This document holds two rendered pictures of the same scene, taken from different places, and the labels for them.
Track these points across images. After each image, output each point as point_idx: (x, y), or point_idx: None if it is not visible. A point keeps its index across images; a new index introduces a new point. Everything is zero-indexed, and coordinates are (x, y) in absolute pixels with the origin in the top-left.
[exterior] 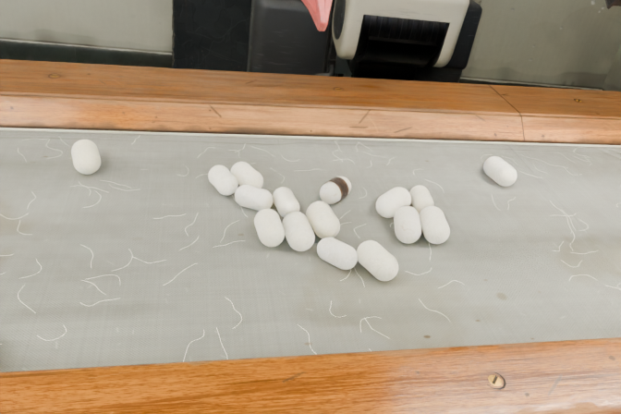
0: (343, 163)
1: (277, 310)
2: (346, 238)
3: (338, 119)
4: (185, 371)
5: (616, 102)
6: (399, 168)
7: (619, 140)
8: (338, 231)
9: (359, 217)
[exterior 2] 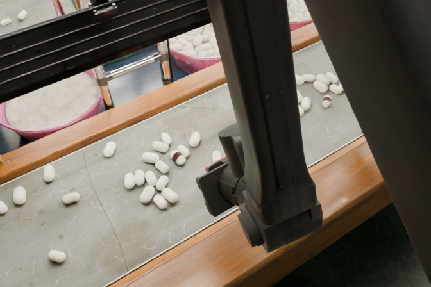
0: (337, 125)
1: (310, 63)
2: (310, 90)
3: (358, 142)
4: (312, 34)
5: (223, 258)
6: (316, 133)
7: (219, 221)
8: (313, 84)
9: (312, 100)
